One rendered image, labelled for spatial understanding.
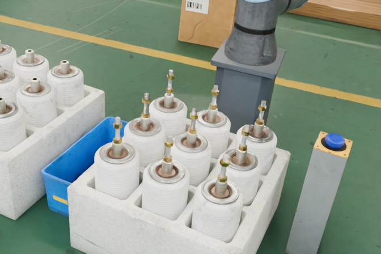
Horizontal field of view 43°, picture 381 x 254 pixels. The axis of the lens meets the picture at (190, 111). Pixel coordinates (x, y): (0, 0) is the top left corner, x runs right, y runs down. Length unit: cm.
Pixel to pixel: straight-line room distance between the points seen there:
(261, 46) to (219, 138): 32
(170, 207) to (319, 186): 32
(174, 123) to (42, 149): 33
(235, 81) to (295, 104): 50
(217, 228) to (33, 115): 56
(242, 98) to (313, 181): 41
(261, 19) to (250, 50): 9
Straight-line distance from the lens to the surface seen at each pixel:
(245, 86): 136
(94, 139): 136
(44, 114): 126
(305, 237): 117
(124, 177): 101
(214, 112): 114
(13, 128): 118
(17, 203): 124
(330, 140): 103
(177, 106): 119
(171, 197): 97
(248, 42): 133
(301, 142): 161
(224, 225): 95
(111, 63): 196
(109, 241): 109
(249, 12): 131
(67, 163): 128
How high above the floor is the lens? 87
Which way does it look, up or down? 31 degrees down
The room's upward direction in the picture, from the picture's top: 6 degrees clockwise
